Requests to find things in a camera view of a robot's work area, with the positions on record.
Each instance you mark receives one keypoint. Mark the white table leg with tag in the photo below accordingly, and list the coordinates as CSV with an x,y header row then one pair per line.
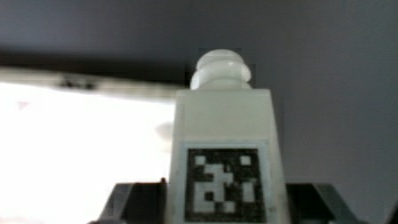
x,y
225,181

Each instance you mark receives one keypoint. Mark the white square tabletop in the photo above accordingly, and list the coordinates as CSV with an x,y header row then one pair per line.
x,y
85,129

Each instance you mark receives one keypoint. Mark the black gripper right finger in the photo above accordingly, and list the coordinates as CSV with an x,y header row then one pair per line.
x,y
316,205

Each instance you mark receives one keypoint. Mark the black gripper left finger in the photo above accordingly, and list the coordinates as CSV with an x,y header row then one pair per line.
x,y
135,204

